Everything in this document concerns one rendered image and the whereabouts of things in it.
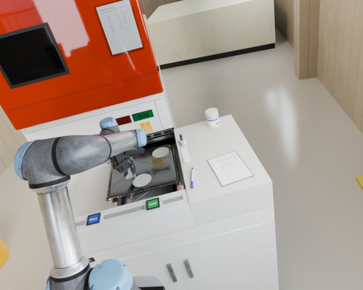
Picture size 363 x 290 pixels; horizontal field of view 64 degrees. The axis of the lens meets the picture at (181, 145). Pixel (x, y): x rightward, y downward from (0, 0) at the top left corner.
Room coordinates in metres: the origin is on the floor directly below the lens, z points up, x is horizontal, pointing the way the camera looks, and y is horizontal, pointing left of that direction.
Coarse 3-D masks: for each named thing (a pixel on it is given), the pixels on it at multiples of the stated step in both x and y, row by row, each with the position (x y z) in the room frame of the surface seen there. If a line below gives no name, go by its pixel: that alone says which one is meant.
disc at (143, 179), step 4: (140, 176) 1.21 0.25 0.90; (144, 176) 1.20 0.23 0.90; (148, 176) 1.19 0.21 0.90; (136, 180) 1.18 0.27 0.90; (140, 180) 1.18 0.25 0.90; (144, 180) 1.17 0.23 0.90; (148, 180) 1.16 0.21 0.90; (136, 184) 1.15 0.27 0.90; (140, 184) 1.14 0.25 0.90; (144, 184) 1.13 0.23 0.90
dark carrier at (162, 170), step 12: (132, 156) 1.42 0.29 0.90; (144, 156) 1.39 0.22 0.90; (168, 156) 1.32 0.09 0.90; (144, 168) 1.27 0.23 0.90; (156, 168) 1.24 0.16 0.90; (168, 168) 1.21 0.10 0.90; (120, 180) 1.22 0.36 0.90; (132, 180) 1.19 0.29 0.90; (156, 180) 1.14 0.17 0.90; (168, 180) 1.12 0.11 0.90; (120, 192) 1.12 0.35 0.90
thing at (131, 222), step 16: (176, 192) 0.95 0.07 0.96; (112, 208) 0.95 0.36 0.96; (128, 208) 0.93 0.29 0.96; (144, 208) 0.90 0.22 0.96; (160, 208) 0.88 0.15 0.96; (176, 208) 0.86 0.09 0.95; (80, 224) 0.91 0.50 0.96; (96, 224) 0.88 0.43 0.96; (112, 224) 0.87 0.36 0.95; (128, 224) 0.87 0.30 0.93; (144, 224) 0.87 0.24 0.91; (160, 224) 0.87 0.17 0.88; (176, 224) 0.86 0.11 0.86; (192, 224) 0.86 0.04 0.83; (80, 240) 0.87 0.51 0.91; (96, 240) 0.87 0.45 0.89; (112, 240) 0.87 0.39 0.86; (128, 240) 0.87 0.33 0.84
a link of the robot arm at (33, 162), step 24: (24, 144) 0.77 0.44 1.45; (48, 144) 0.73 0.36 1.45; (24, 168) 0.71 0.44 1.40; (48, 168) 0.69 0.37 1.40; (48, 192) 0.68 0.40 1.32; (48, 216) 0.65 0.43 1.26; (72, 216) 0.67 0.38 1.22; (48, 240) 0.63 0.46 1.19; (72, 240) 0.63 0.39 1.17; (72, 264) 0.59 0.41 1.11; (48, 288) 0.57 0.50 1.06; (72, 288) 0.54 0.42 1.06
